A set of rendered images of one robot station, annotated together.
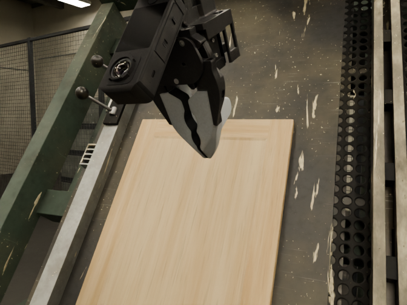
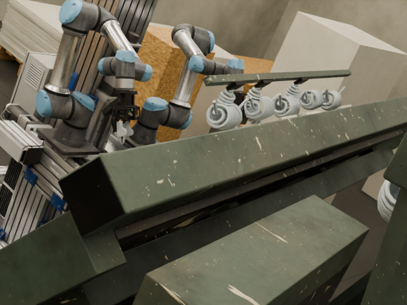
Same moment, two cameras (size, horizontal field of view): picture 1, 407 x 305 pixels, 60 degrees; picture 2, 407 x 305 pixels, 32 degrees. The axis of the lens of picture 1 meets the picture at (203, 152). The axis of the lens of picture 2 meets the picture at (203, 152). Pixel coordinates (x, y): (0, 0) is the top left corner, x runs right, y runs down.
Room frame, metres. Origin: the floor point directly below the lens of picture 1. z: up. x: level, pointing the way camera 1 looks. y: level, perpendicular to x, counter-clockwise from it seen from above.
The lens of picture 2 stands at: (0.76, -2.60, 2.32)
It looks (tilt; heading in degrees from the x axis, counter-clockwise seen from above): 19 degrees down; 91
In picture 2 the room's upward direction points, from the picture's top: 24 degrees clockwise
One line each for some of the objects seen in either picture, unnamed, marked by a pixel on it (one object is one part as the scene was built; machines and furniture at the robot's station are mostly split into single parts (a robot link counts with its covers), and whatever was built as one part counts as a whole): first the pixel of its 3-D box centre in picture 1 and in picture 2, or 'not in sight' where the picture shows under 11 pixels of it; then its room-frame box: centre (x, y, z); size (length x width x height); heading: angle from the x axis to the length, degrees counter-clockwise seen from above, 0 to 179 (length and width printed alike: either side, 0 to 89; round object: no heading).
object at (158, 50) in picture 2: not in sight; (145, 112); (0.16, 2.56, 0.63); 0.50 x 0.42 x 1.25; 59
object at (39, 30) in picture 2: not in sight; (120, 59); (-0.58, 4.86, 0.31); 2.46 x 1.04 x 0.63; 57
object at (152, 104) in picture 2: not in sight; (154, 111); (0.40, 0.88, 1.20); 0.13 x 0.12 x 0.14; 31
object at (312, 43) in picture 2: not in sight; (307, 130); (1.40, 3.14, 0.88); 0.90 x 0.60 x 1.75; 57
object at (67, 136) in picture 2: not in sight; (72, 130); (0.12, 0.46, 1.09); 0.15 x 0.15 x 0.10
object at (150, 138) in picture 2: not in sight; (145, 131); (0.39, 0.87, 1.09); 0.15 x 0.15 x 0.10
